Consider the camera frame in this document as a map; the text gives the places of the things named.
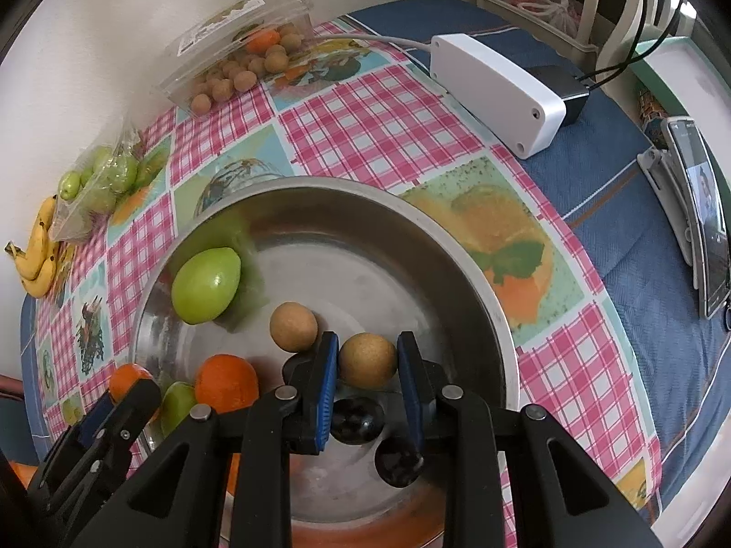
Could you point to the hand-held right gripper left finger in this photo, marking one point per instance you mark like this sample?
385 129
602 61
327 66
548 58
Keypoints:
326 388

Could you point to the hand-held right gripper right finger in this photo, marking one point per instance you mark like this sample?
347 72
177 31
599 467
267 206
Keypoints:
410 394

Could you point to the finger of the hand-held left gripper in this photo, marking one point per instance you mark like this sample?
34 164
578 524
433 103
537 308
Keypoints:
137 411
94 422

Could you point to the dark purple plum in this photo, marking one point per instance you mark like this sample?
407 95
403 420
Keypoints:
397 462
297 368
357 419

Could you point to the small green jujube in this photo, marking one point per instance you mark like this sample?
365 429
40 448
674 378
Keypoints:
176 405

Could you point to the brown longan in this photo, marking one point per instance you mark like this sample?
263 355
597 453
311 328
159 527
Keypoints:
367 359
293 326

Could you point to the large green mango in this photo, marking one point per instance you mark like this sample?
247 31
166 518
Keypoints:
205 285

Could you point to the stainless steel bowl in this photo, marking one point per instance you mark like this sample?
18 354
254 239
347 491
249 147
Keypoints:
371 251

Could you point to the person's left forearm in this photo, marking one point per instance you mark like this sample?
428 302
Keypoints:
25 474

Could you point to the reddish chair edge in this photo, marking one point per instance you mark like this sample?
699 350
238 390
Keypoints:
8 386

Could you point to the yellow banana bunch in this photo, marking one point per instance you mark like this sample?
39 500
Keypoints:
40 279

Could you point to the clear bag of green jujubes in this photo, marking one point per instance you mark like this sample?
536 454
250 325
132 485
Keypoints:
108 177

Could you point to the blue blanket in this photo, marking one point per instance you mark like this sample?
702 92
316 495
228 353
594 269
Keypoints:
645 308

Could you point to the pile of boxed longans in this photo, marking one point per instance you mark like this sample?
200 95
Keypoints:
223 88

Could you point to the white plastic device box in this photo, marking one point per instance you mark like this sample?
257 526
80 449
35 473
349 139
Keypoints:
497 85

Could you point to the white phone stand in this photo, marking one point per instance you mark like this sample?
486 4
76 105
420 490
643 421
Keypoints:
668 182

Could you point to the black power adapter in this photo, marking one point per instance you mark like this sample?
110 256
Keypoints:
557 88

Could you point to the smartphone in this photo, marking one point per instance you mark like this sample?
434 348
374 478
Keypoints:
714 228

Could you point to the boxed orange tangerine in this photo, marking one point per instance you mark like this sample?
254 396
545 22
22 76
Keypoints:
262 41

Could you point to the clear plastic clamshell box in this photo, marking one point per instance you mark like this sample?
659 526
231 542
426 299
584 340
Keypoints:
228 17

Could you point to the clear plastic bag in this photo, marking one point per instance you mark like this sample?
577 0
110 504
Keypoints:
557 11

